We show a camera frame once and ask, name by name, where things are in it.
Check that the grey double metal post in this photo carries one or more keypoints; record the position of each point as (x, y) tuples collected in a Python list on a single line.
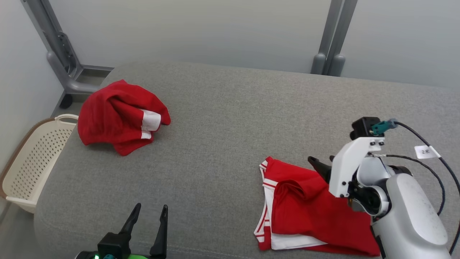
[(332, 43)]

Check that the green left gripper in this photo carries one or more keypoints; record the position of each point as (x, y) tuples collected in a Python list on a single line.
[(138, 257)]

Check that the grey metal stand with caster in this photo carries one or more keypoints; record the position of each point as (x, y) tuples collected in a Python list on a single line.
[(61, 46)]

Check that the red basketball shorts white stripe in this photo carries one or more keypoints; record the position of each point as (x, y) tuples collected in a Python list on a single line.
[(111, 115)]

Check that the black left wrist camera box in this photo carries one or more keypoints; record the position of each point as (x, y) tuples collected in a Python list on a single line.
[(113, 244)]

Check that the red white basketball jersey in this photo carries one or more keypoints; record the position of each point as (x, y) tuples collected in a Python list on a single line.
[(309, 212)]

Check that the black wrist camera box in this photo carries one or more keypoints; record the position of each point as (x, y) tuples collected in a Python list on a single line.
[(113, 244), (363, 127)]

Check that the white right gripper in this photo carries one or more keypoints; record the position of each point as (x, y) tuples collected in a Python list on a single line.
[(345, 165)]

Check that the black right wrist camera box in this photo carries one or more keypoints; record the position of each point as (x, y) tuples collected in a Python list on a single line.
[(363, 127)]

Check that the cream perforated laundry basket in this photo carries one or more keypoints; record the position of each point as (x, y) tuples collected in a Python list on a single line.
[(32, 162)]

